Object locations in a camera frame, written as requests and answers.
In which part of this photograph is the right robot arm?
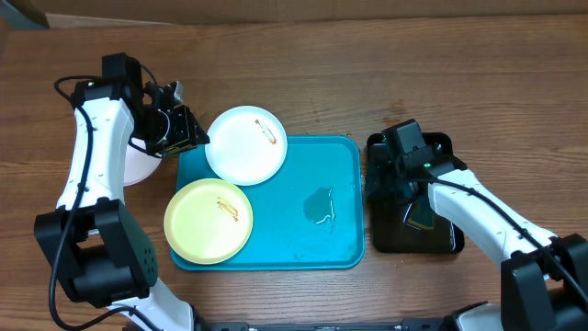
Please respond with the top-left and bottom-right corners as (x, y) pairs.
(365, 120), (587, 331)

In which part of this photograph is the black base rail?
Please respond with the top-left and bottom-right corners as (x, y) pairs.
(206, 318), (458, 331)

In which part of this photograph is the black water tray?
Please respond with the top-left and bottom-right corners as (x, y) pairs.
(366, 133), (465, 254)

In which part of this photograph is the teal plastic tray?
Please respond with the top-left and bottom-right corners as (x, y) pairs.
(171, 135), (366, 271)

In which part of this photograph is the white plate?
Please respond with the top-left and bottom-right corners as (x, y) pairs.
(205, 106), (288, 186)
(123, 138), (162, 187)

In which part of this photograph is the green yellow sponge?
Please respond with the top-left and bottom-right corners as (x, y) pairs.
(403, 197), (435, 231)

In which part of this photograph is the yellow plate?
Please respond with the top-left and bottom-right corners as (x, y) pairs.
(164, 178), (254, 265)

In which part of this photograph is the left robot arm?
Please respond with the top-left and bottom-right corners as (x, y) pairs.
(34, 53), (209, 330)

